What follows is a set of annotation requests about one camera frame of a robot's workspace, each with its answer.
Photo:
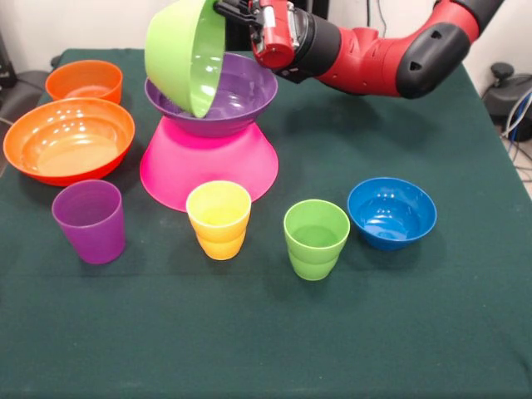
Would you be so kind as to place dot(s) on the large pink bowl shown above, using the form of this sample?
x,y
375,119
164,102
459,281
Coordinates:
x,y
208,166

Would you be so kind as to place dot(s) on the yellow cup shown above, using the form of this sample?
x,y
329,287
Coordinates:
x,y
218,245

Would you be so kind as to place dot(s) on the small orange bowl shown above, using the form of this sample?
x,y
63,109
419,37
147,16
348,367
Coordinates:
x,y
83,79

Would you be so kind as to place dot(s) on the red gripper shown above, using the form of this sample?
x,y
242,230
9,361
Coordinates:
x,y
274,37

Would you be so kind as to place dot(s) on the purple cup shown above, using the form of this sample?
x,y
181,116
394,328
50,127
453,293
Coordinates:
x,y
93,237

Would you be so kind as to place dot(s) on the blue bowl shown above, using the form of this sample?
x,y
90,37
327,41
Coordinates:
x,y
390,216

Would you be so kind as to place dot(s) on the green cup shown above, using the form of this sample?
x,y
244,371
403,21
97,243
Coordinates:
x,y
313,257

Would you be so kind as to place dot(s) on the dark green tablecloth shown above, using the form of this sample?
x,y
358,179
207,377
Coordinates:
x,y
249,332

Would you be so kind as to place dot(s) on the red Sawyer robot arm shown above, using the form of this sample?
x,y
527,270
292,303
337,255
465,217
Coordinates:
x,y
374,62

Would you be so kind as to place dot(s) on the large orange bowl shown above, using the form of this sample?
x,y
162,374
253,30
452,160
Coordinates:
x,y
66,145

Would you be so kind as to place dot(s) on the purple bowl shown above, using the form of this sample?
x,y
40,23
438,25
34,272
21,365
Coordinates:
x,y
241,95

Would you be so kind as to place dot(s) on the green bowl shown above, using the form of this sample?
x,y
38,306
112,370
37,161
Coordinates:
x,y
170,62

